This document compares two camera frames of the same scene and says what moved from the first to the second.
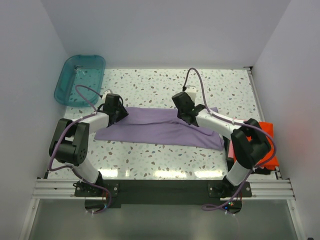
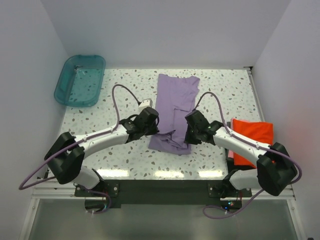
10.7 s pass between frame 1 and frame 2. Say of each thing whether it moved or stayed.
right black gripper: moved
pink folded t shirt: stayed
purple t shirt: moved
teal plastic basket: stayed
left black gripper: moved
